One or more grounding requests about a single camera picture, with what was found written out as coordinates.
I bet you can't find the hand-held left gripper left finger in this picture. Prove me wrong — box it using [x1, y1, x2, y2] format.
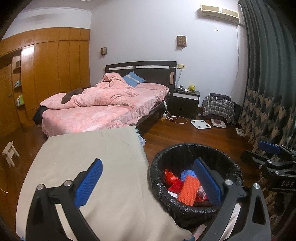
[26, 159, 103, 241]

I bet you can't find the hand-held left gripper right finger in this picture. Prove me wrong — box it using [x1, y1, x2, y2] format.
[194, 158, 271, 241]

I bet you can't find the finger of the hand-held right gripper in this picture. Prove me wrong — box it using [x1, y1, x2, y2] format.
[258, 141, 296, 160]
[240, 150, 274, 169]

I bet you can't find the orange foam net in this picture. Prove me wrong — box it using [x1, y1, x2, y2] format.
[179, 175, 201, 206]

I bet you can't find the blue plastic bag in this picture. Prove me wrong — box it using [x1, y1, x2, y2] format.
[180, 170, 197, 181]

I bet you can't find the trash bin with black bag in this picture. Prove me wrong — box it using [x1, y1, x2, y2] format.
[147, 144, 243, 230]

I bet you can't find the pale pink cloth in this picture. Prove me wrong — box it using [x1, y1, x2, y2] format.
[191, 202, 242, 241]

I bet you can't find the white scale with dark centre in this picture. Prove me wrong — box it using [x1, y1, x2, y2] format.
[210, 118, 226, 128]

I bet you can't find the white bathroom scale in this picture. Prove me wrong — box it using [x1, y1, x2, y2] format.
[190, 119, 211, 130]

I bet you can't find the plaid cloth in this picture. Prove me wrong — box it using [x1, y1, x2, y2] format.
[202, 95, 235, 123]

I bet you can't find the pink bed sheet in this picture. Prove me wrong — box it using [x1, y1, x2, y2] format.
[40, 82, 170, 137]

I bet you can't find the blue quilted cloth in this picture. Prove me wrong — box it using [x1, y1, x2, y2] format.
[136, 128, 146, 148]

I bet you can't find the dark backpack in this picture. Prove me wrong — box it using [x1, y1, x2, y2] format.
[209, 93, 232, 101]

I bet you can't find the dark green patterned curtain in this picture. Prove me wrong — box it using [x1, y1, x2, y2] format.
[238, 0, 296, 241]

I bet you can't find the dark nightstand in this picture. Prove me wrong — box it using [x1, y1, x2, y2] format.
[169, 89, 200, 120]

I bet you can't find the black cloth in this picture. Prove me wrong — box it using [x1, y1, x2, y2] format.
[32, 105, 48, 126]

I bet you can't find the wooden stool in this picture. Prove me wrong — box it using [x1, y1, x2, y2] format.
[2, 141, 20, 167]

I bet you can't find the pink duvet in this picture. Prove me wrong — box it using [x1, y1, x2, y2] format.
[40, 72, 139, 109]

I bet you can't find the brown cushion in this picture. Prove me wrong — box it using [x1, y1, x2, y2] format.
[60, 88, 85, 103]

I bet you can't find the pink pillow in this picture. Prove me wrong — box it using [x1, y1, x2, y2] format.
[135, 82, 169, 92]

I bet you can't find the blue pillow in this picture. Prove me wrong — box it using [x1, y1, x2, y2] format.
[122, 72, 146, 87]

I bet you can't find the wooden wardrobe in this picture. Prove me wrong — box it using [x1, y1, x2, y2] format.
[0, 27, 90, 137]

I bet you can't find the dark wooden bed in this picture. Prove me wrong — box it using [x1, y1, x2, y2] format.
[32, 61, 177, 137]

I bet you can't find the air conditioner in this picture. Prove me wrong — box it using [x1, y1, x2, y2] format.
[200, 3, 240, 24]

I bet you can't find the white charger cable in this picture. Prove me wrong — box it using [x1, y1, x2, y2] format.
[215, 97, 228, 109]

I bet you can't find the white floor cable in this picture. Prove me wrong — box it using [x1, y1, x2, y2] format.
[165, 108, 188, 125]

